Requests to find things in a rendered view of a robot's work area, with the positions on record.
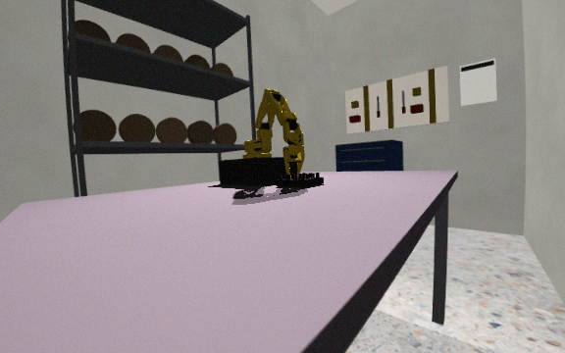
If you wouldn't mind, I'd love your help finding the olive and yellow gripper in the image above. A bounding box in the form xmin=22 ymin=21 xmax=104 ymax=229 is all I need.
xmin=283 ymin=144 xmax=304 ymax=178

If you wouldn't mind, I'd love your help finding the grey panel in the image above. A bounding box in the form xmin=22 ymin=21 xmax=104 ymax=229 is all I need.
xmin=277 ymin=173 xmax=324 ymax=188

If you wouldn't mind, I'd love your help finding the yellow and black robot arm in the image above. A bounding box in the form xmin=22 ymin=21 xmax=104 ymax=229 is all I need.
xmin=242 ymin=88 xmax=304 ymax=159

